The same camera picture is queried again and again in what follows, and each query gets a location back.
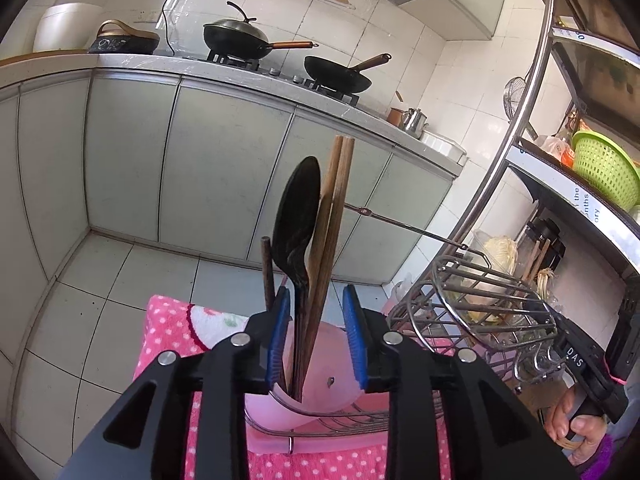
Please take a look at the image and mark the dark brown chopstick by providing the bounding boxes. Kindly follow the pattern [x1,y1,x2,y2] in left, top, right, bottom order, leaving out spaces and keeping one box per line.
[260,236,275,313]

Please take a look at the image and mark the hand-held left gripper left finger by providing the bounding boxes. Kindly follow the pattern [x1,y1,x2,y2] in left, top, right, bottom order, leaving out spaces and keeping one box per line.
[57,287,292,480]

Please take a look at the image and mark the steel kettle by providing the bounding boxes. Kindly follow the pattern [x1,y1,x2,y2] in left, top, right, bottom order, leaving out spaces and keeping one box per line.
[401,108,430,138]

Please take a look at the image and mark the metal wok lid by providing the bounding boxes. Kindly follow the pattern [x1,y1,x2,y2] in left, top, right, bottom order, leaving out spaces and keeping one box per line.
[204,1,269,36]

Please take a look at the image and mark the black electric cooker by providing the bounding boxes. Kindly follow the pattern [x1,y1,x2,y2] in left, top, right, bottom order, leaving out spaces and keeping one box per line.
[86,19,161,56]

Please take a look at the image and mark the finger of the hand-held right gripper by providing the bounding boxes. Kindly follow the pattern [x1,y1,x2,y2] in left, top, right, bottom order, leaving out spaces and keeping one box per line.
[520,299,563,335]

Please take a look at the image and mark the orange packets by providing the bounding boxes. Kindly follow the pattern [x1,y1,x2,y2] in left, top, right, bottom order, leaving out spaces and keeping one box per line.
[540,135,576,168]

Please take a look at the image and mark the person's right forearm purple sleeve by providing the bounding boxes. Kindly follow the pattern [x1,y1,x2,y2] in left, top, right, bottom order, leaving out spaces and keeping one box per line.
[575,435,640,480]

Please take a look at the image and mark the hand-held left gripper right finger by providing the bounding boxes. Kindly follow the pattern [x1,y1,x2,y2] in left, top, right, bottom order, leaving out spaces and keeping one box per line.
[342,284,581,480]

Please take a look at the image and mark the grey kitchen cabinet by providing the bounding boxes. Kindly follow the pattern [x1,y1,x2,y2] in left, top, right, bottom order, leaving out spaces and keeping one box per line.
[0,50,471,286]

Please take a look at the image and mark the napa cabbage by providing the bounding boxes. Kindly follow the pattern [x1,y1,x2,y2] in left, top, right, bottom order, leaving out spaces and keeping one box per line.
[462,235,521,321]

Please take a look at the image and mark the gas stove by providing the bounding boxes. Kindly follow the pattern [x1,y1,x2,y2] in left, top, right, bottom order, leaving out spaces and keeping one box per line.
[155,50,361,107]

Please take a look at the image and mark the metal shelf rack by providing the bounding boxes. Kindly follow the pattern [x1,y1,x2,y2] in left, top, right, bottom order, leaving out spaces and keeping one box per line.
[385,0,640,311]

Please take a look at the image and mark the pink plastic drip tray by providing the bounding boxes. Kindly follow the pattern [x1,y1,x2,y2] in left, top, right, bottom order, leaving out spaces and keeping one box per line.
[244,394,393,455]

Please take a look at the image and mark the metal mesh strainer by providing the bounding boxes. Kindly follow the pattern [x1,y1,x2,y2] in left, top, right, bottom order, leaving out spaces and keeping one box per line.
[502,76,538,138]

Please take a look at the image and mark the white rice cooker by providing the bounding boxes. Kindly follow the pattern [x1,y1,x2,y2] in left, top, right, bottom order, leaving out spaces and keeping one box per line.
[32,2,103,53]

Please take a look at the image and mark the metal wire utensil rack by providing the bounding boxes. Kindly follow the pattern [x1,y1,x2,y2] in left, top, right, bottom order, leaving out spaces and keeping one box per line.
[250,202,561,453]

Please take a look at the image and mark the reddish brown wooden chopstick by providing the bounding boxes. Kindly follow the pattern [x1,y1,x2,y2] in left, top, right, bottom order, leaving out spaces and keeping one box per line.
[292,136,357,401]

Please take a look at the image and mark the black spoon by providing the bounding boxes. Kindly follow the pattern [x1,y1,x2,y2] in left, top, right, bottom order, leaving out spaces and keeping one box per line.
[271,156,322,396]

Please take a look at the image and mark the person's right hand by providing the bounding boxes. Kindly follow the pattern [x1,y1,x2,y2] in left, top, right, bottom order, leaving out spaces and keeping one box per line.
[542,390,608,461]

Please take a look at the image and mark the green plastic basket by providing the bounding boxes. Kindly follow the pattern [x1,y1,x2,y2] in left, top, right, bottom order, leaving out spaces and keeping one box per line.
[571,130,640,211]

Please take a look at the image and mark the white tray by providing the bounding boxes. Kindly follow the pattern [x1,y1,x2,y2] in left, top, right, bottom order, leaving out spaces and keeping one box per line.
[420,130,468,158]

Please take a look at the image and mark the scallions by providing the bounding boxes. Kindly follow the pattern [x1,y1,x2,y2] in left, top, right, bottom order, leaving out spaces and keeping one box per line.
[532,267,556,301]

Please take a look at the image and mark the pink polka dot towel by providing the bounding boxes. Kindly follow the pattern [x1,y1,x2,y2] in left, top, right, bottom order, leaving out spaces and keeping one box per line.
[131,294,453,480]

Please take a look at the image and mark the black power cable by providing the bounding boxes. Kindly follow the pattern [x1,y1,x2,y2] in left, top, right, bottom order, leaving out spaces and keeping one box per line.
[160,0,191,56]

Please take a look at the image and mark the black blender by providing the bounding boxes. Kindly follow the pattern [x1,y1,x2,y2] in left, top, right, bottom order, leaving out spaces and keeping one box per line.
[520,217,566,271]

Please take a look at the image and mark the light wooden chopstick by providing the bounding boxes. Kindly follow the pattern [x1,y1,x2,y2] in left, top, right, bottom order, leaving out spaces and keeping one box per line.
[305,134,346,341]

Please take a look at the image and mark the pink jar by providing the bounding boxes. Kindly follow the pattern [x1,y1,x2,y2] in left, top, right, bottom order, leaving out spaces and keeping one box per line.
[390,274,416,313]

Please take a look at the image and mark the pink plastic utensil cup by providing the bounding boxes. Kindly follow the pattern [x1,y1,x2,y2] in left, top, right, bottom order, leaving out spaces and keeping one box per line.
[270,321,373,417]

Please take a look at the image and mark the black wok with wooden handle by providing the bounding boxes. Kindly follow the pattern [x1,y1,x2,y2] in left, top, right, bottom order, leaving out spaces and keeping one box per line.
[202,30,319,61]

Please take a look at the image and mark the black frying pan wooden handle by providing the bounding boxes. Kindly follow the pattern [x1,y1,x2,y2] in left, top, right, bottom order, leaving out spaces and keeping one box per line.
[304,53,392,93]

